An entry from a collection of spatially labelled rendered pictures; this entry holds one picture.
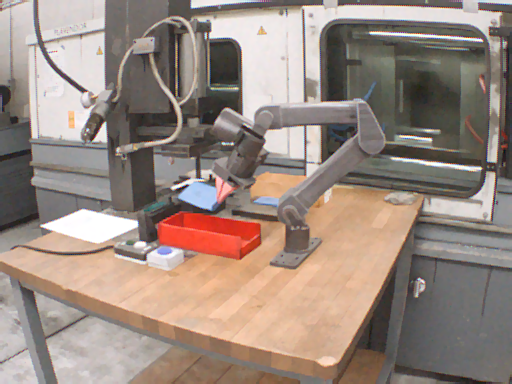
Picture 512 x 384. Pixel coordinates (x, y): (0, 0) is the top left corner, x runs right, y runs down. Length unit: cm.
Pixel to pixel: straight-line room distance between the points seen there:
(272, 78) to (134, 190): 78
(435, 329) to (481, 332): 21
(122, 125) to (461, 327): 153
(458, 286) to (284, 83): 110
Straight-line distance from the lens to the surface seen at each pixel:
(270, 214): 150
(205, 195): 133
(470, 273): 196
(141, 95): 154
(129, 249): 125
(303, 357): 84
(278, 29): 204
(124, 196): 166
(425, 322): 208
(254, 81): 210
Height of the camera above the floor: 138
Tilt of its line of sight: 15 degrees down
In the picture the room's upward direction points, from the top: 1 degrees counter-clockwise
